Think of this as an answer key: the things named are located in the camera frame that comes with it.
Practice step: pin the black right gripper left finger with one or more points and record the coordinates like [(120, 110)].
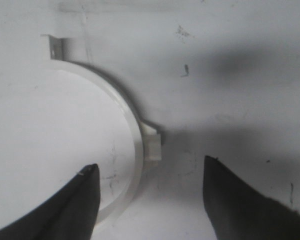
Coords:
[(70, 214)]

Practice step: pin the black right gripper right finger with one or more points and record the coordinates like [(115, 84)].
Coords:
[(239, 212)]

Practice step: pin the white half pipe clamp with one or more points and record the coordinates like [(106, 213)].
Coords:
[(146, 138)]

